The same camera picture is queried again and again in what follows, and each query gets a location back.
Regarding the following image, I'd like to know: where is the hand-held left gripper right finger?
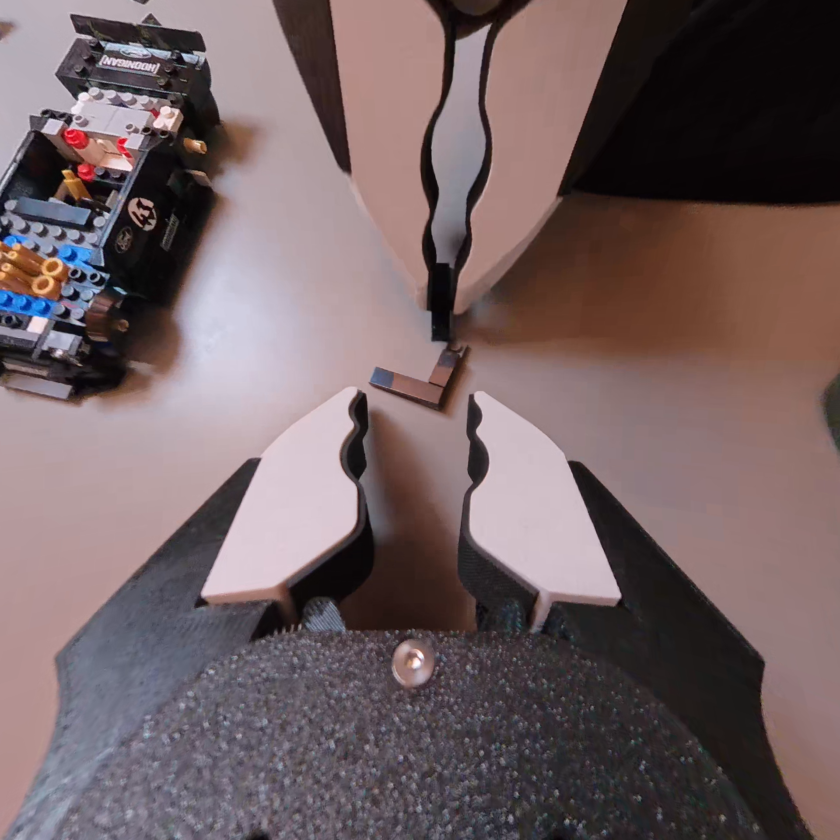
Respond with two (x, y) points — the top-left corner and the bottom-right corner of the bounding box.
(460, 390), (623, 631)

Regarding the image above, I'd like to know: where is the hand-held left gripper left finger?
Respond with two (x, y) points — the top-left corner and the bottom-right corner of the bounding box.
(200, 388), (375, 620)

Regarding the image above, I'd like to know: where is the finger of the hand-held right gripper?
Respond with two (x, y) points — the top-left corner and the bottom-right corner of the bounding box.
(331, 0), (458, 312)
(451, 0), (628, 316)

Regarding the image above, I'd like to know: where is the black lego plate strip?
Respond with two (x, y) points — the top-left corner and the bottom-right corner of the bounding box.
(430, 260), (458, 345)
(371, 365), (443, 410)

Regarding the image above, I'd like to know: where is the thin grey lego piece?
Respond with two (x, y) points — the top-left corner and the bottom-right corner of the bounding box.
(430, 342), (471, 395)

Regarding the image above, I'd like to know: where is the lego car model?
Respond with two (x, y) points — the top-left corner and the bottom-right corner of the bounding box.
(0, 14), (221, 401)

